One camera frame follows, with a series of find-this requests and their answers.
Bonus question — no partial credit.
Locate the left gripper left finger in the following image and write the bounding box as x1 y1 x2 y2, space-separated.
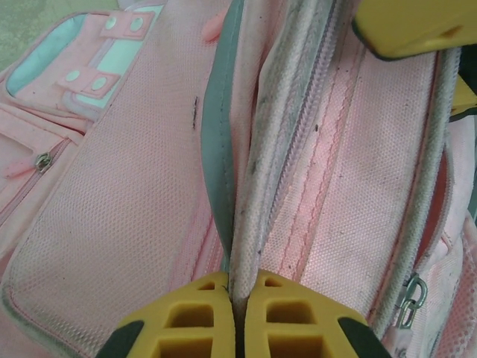
106 271 236 358

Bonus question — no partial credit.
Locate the pink student backpack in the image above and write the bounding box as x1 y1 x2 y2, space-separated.
0 0 477 358

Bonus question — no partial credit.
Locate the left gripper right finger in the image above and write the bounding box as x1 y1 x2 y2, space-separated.
238 268 385 358

